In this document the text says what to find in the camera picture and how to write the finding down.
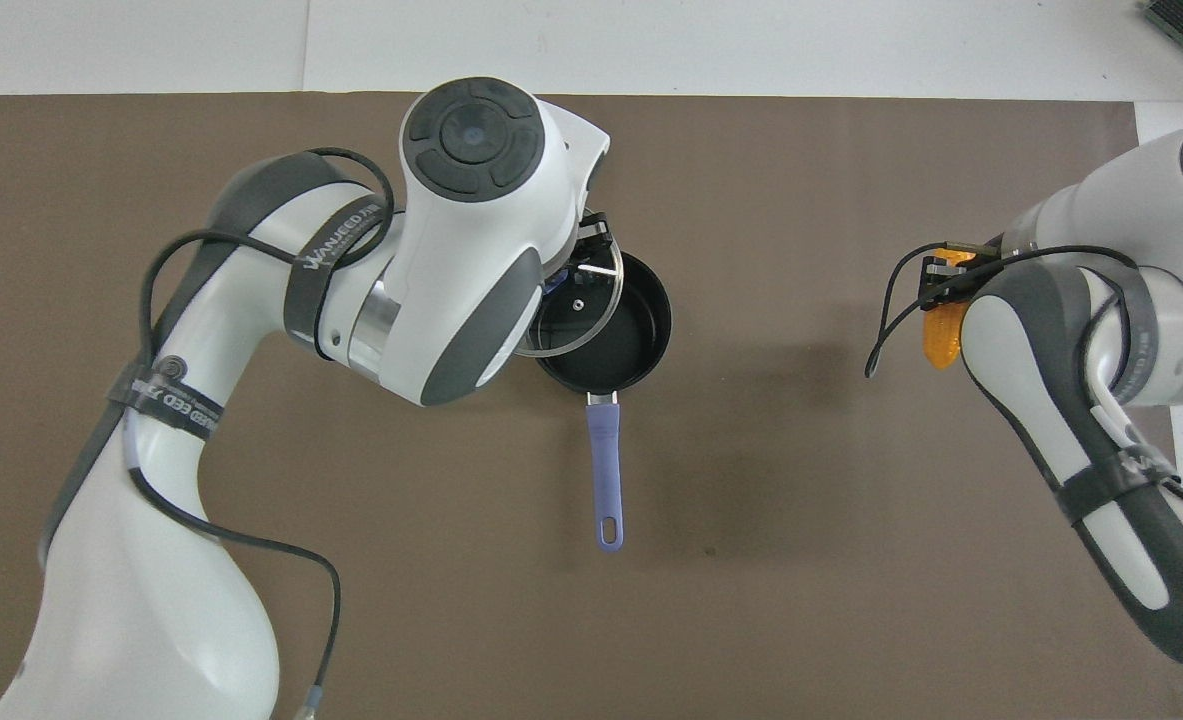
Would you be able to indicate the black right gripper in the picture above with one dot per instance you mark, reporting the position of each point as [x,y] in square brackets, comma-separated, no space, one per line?
[986,262]

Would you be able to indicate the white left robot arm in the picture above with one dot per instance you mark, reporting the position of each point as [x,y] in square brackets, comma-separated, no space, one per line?
[151,600]

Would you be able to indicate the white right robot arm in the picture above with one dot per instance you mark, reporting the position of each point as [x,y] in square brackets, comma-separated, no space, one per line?
[1131,560]

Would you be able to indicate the glass lid blue knob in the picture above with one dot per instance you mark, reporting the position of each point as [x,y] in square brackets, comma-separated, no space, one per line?
[576,320]

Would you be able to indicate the brown paper table mat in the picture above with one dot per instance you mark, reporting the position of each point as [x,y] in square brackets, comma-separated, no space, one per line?
[751,600]

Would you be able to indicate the yellow corn cob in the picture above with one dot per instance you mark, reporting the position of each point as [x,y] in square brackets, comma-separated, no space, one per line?
[943,335]

